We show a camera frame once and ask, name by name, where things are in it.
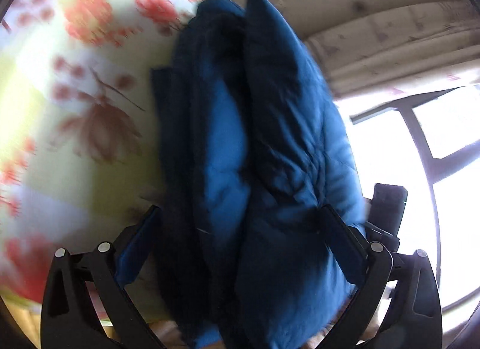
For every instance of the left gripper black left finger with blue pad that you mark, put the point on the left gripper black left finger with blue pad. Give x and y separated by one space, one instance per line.
68 316

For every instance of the floral bed quilt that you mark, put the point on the floral bed quilt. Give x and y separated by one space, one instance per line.
79 130

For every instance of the blue quilted down jacket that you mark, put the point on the blue quilted down jacket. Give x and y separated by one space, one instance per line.
252 145

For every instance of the patterned striped curtain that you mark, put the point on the patterned striped curtain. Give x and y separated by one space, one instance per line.
432 45

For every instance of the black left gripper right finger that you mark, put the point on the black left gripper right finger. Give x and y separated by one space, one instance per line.
396 299

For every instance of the dark window frame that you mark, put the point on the dark window frame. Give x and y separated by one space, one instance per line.
444 127

